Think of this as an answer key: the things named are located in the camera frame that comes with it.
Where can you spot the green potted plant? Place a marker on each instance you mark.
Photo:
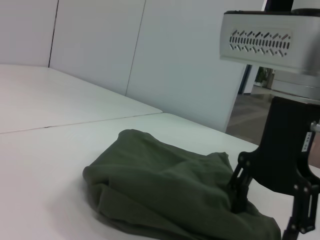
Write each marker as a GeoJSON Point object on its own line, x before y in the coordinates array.
{"type": "Point", "coordinates": [263, 76]}

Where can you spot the small silver right gripper connector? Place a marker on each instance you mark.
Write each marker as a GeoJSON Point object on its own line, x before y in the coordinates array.
{"type": "Point", "coordinates": [315, 126]}

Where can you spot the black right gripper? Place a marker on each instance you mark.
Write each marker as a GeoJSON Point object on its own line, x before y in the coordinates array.
{"type": "Point", "coordinates": [282, 150]}

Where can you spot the dark green printed T-shirt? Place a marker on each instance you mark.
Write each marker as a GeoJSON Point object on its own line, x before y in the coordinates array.
{"type": "Point", "coordinates": [162, 187]}

